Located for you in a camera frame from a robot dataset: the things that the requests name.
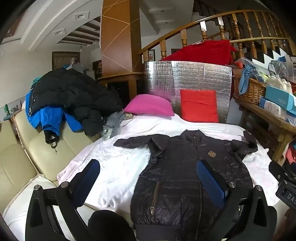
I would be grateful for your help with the blue cloth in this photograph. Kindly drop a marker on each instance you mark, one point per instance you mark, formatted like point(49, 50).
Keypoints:
point(245, 77)

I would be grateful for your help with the grey clothing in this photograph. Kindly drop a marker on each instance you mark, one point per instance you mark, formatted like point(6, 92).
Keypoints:
point(113, 121)

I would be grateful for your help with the wicker basket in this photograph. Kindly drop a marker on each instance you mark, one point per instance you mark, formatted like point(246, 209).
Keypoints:
point(252, 91)

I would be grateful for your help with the framed wall picture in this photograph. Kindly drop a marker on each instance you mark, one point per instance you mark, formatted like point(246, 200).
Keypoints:
point(151, 55)

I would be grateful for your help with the teal cardboard box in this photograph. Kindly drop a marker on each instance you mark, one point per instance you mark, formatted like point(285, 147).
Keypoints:
point(281, 97)

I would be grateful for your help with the wooden pillar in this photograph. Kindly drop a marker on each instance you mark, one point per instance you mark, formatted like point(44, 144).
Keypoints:
point(118, 46)

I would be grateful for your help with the silver foil insulation panel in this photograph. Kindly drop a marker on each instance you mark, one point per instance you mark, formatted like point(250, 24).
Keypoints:
point(198, 76)

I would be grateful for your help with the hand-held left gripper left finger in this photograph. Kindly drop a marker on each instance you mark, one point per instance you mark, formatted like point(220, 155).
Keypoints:
point(89, 177)

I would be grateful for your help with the clear plastic bag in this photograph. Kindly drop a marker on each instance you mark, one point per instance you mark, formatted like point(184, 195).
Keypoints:
point(277, 68)

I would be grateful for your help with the green bottle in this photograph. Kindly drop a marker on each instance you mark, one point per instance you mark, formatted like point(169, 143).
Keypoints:
point(6, 110)

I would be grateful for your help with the grey refrigerator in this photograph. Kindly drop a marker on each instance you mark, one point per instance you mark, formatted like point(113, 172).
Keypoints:
point(79, 68)

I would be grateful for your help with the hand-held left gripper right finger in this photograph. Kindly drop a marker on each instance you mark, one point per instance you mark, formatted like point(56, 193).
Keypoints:
point(210, 183)

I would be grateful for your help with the red pillow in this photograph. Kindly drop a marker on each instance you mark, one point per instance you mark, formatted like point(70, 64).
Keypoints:
point(198, 105)

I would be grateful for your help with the red cloth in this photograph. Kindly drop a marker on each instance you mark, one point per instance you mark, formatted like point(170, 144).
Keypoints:
point(203, 52)

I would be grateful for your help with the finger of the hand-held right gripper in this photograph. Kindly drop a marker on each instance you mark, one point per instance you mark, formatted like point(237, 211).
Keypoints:
point(276, 169)

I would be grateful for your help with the cream leather sofa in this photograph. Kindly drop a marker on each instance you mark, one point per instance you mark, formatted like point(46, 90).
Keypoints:
point(41, 153)

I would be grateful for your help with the wooden table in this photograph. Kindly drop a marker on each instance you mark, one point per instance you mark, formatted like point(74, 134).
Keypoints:
point(268, 118)

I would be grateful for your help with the patterned beige cloth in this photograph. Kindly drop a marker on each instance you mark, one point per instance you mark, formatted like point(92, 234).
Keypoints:
point(128, 117)

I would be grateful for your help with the pale pink blanket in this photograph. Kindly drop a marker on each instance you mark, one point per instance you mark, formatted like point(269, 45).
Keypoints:
point(111, 166)

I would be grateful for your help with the pink pillow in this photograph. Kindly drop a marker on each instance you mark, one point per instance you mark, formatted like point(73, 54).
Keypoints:
point(150, 105)

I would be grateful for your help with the white tissue pack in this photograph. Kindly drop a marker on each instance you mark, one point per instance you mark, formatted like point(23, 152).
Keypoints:
point(272, 107)

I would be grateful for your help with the brown door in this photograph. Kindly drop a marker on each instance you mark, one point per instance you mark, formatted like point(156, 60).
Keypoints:
point(62, 60)

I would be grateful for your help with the black quilted jacket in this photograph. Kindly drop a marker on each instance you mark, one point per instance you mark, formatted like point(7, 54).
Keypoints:
point(175, 180)

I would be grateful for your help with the blue jacket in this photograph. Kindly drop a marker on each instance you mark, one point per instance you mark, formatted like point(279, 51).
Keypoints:
point(49, 115)

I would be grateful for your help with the silver plastic bag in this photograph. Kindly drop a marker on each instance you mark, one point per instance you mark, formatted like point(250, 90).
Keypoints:
point(106, 134)

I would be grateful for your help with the black puffer coat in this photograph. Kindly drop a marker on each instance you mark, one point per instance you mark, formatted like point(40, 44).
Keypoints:
point(76, 92)

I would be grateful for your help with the person's leg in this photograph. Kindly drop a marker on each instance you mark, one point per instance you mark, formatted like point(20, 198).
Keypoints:
point(111, 227)

